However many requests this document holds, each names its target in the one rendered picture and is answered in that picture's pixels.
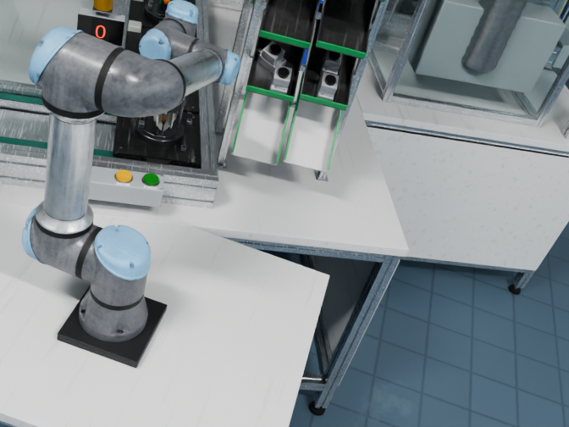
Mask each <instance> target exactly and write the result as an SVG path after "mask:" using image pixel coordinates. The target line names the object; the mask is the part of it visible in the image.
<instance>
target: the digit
mask: <svg viewBox="0 0 569 427"><path fill-rule="evenodd" d="M109 31H110V22H107V21H102V20H98V19H92V20H91V36H94V37H96V38H99V39H102V40H104V41H106V42H108V38H109Z"/></svg>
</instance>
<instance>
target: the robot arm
mask: <svg viewBox="0 0 569 427"><path fill-rule="evenodd" d="M165 14H166V15H165V18H164V19H163V20H162V21H161V22H160V23H159V24H158V25H156V26H155V27H154V28H152V29H150V30H149V31H148V32H147V33H146V34H145V35H144V36H143V37H142V38H141V41H140V44H139V50H140V54H141V55H140V54H138V53H134V52H132V51H130V50H127V49H124V48H122V47H119V46H116V45H114V44H112V43H110V42H106V41H104V40H102V39H99V38H96V37H94V36H91V35H88V34H86V33H84V31H82V30H75V29H72V28H69V27H67V26H63V25H61V26H57V27H55V28H53V29H51V30H50V31H49V32H48V33H47V34H46V35H45V36H44V37H43V38H42V39H41V40H40V42H39V43H38V45H37V46H36V49H35V51H34V52H33V55H32V57H31V60H30V66H29V77H30V80H31V81H32V82H33V83H35V85H36V86H41V87H42V94H41V101H42V104H43V106H44V107H45V108H46V109H47V110H48V111H49V112H50V114H49V126H48V140H47V166H46V179H45V193H44V201H43V202H41V203H40V204H39V205H38V206H37V207H35V208H34V209H33V210H32V211H31V212H30V214H29V216H28V217H27V219H26V221H25V228H23V232H22V245H23V248H24V250H25V252H26V254H27V255H29V256H30V257H32V258H34V259H36V260H37V261H38V262H39V263H43V264H47V265H50V266H52V267H54V268H56V269H59V270H62V271H63V272H65V273H68V274H70V275H73V276H75V277H78V278H80V279H82V280H85V281H88V282H90V283H91V286H90V289H89V290H88V292H87V293H86V294H85V296H84V297H83V299H82V301H81V303H80V310H79V321H80V325H81V326H82V328H83V329H84V331H85V332H86V333H87V334H89V335H90V336H92V337H94V338H96V339H98V340H100V341H106V342H122V341H128V340H130V339H133V338H134V337H136V336H138V335H139V334H140V333H141V332H142V331H143V330H144V328H145V326H146V322H147V316H148V308H147V305H146V300H145V297H144V292H145V288H146V279H147V275H148V271H149V269H150V267H151V248H150V246H149V243H148V241H147V239H146V238H145V237H144V236H143V235H142V233H140V232H139V231H137V230H135V229H133V228H131V227H129V226H126V225H119V226H117V227H116V226H115V225H110V226H107V227H105V228H102V227H99V226H97V225H94V224H93V220H94V214H93V211H92V209H91V207H90V206H89V205H88V197H89V190H90V182H91V167H92V159H93V152H94V144H95V137H96V129H97V118H98V117H99V116H101V115H103V114H104V113H105V112H106V113H109V114H113V115H117V116H121V117H129V118H138V117H147V116H154V119H155V122H156V124H157V127H158V128H159V130H162V131H165V130H167V129H168V128H169V127H170V128H172V126H173V122H174V120H175V119H176V117H177V114H181V112H182V108H183V107H184V106H185V96H187V95H189V94H191V93H192V92H195V91H196V90H198V89H200V88H202V87H204V86H206V85H208V84H210V83H212V82H213V81H217V83H219V84H224V85H226V86H229V85H231V84H232V83H233V82H234V80H235V78H236V76H237V74H238V71H239V68H240V56H239V55H238V54H236V53H232V52H231V51H230V50H229V49H223V48H221V47H218V46H215V45H213V44H211V43H209V42H205V41H203V40H200V39H198V38H195V33H196V25H197V24H198V22H197V18H198V9H197V7H196V6H195V5H194V4H192V3H189V2H186V1H184V0H173V1H171V2H169V3H168V6H167V10H166V11H165ZM166 112H167V114H166V119H165V120H164V121H163V113H166Z"/></svg>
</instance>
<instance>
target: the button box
mask: <svg viewBox="0 0 569 427"><path fill-rule="evenodd" d="M119 170H121V169H110V168H104V167H97V166H92V167H91V182H90V190H89V197H88V199H91V200H98V201H106V202H120V203H128V204H135V205H142V206H149V207H157V208H160V207H161V204H162V200H163V188H164V175H157V174H155V175H157V176H158V178H159V181H158V183H157V184H156V185H153V186H151V185H148V184H146V183H145V182H144V181H143V177H144V175H145V174H148V173H143V172H137V171H130V170H128V171H129V172H130V173H131V174H132V177H131V180H130V181H126V182H123V181H120V180H118V179H117V178H116V173H117V172H118V171H119Z"/></svg>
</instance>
